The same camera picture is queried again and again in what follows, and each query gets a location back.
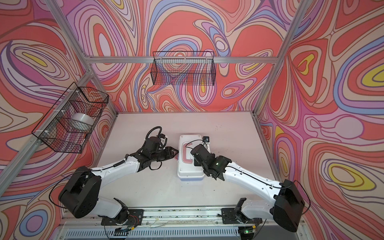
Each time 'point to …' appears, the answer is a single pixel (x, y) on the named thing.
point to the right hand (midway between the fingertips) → (201, 157)
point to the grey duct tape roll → (83, 117)
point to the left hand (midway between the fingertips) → (179, 151)
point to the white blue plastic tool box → (187, 170)
